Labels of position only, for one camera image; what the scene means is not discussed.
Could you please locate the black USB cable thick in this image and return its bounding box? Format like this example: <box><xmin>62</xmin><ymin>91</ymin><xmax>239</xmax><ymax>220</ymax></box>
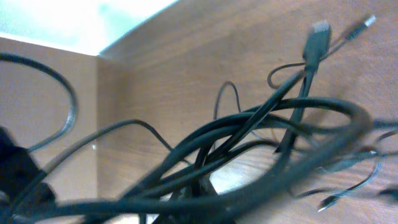
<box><xmin>0</xmin><ymin>96</ymin><xmax>374</xmax><ymax>224</ymax></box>

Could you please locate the black micro USB cable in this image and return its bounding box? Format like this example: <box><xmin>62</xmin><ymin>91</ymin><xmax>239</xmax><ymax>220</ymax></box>
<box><xmin>267</xmin><ymin>14</ymin><xmax>377</xmax><ymax>90</ymax></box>

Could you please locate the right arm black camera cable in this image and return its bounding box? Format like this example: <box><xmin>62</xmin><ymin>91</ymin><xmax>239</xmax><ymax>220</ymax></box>
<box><xmin>0</xmin><ymin>52</ymin><xmax>78</xmax><ymax>153</ymax></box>

